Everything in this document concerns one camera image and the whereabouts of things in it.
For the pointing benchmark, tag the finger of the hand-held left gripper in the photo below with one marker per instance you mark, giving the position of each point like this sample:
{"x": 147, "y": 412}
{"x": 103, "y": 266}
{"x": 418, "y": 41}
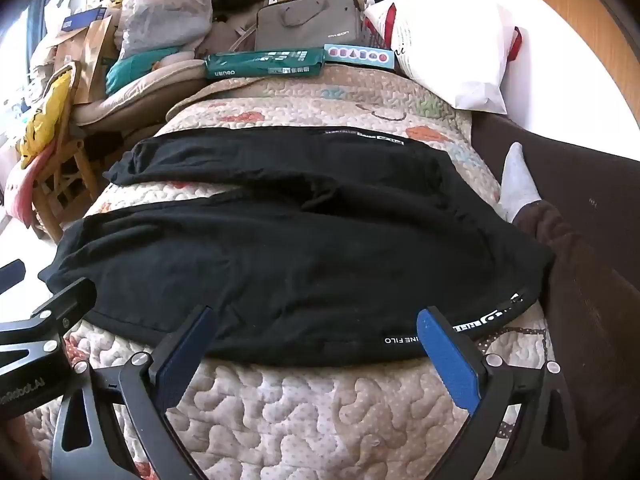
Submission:
{"x": 11, "y": 272}
{"x": 60, "y": 305}

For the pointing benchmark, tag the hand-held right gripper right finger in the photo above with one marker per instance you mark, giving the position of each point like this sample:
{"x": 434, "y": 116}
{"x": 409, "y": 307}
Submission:
{"x": 450, "y": 360}

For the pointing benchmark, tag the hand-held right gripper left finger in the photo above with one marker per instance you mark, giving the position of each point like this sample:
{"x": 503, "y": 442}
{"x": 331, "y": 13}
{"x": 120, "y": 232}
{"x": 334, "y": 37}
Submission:
{"x": 184, "y": 355}

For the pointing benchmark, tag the wooden chair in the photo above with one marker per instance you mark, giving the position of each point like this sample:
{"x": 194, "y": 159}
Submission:
{"x": 65, "y": 180}

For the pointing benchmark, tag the quilted heart print blanket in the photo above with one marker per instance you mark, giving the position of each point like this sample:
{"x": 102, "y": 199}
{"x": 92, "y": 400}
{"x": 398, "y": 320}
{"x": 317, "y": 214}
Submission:
{"x": 300, "y": 420}

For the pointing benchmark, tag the person's brown trouser leg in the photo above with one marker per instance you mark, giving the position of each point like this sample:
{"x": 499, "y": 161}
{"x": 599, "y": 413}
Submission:
{"x": 575, "y": 270}

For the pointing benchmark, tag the yellow cloth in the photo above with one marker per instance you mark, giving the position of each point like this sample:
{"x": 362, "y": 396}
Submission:
{"x": 45, "y": 115}

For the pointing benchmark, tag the person's white sock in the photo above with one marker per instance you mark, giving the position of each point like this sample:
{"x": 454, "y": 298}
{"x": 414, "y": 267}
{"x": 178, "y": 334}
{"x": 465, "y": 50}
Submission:
{"x": 517, "y": 185}

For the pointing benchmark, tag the beige cushion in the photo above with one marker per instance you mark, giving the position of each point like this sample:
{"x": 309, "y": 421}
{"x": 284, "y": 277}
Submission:
{"x": 140, "y": 90}

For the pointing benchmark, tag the brown paper bag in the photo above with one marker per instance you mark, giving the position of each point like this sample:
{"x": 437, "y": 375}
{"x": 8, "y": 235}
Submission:
{"x": 82, "y": 55}

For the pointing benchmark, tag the teal cloth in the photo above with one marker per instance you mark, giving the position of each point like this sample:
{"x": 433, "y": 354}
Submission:
{"x": 135, "y": 67}

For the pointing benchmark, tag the clear bag of clothes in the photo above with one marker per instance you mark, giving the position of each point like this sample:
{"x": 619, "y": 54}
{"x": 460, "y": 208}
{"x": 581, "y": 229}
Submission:
{"x": 165, "y": 15}

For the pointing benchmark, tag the green packet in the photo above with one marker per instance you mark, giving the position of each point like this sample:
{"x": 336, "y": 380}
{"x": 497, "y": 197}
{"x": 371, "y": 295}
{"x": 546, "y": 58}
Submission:
{"x": 265, "y": 62}

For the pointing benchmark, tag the light blue flat box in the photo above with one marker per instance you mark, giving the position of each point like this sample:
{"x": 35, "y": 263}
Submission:
{"x": 357, "y": 57}

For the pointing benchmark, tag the grey laptop bag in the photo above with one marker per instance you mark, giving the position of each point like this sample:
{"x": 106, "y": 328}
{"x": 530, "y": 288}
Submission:
{"x": 307, "y": 20}

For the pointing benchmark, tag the wooden headboard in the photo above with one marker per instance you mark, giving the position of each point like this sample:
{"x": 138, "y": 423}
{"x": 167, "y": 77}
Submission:
{"x": 590, "y": 15}

